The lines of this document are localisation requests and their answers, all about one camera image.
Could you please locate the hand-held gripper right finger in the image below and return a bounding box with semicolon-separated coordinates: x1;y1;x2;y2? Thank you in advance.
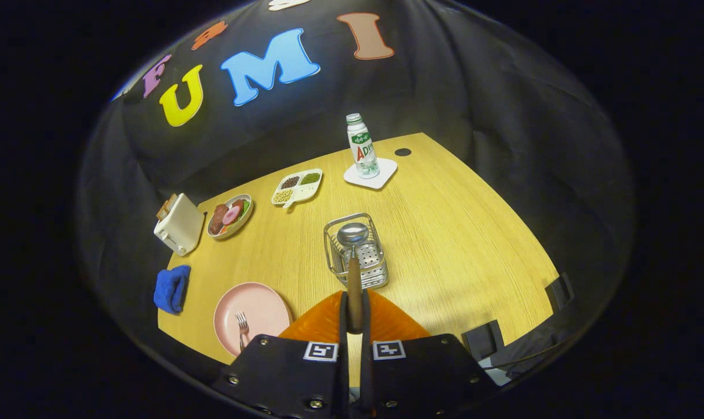
361;289;498;419

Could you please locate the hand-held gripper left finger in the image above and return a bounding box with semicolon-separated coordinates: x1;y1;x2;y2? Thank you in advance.
212;290;353;419

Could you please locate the metal fork wooden handle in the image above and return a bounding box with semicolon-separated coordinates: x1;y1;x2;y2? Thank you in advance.
234;311;251;353

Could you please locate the metal spoon wooden handle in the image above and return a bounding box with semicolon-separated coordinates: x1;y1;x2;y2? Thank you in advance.
336;222;370;335

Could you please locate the pink round plate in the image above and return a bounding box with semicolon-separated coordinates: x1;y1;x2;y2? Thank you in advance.
213;282;294;357

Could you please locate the black table clamp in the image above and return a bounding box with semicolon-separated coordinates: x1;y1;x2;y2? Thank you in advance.
545;274;575;312
461;319;505;361

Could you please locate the blue folded towel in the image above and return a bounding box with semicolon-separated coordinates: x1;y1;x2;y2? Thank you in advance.
153;265;192;315

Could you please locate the white oval food plate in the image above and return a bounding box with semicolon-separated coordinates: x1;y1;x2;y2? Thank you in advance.
207;194;254;240

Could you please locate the brown meat piece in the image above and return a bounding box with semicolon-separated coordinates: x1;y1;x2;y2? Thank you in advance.
209;204;229;235

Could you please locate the white toaster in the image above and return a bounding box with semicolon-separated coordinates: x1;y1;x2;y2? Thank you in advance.
153;193;205;257

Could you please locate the white divided bean dish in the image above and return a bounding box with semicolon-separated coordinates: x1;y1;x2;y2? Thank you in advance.
271;168;323;209

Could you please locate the white square coaster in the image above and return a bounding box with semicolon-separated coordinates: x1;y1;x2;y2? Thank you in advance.
343;157;399;190

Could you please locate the white drink bottle green label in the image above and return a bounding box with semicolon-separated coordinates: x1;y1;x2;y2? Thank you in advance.
346;113;381;179

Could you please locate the black backdrop cloth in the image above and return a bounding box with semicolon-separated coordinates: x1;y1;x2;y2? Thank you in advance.
76;0;635;373

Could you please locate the metal wire basket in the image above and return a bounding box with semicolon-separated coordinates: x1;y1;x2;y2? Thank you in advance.
323;212;389;290

